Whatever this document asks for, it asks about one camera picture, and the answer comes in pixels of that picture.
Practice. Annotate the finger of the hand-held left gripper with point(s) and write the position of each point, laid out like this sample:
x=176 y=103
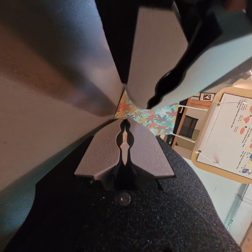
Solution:
x=157 y=43
x=220 y=59

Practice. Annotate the black white marker tag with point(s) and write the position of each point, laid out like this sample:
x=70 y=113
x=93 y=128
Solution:
x=207 y=97

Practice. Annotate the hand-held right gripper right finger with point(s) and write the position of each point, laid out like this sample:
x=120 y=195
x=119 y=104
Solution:
x=149 y=153

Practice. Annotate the wooden shelf frame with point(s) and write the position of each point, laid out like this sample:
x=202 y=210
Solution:
x=189 y=114

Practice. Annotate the instruction sheet board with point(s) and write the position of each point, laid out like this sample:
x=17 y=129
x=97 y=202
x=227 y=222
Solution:
x=228 y=134

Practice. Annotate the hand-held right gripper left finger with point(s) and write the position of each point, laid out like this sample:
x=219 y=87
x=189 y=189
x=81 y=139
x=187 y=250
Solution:
x=100 y=153

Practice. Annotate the maple leaf origami paper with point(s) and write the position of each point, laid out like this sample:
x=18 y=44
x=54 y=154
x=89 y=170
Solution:
x=157 y=118

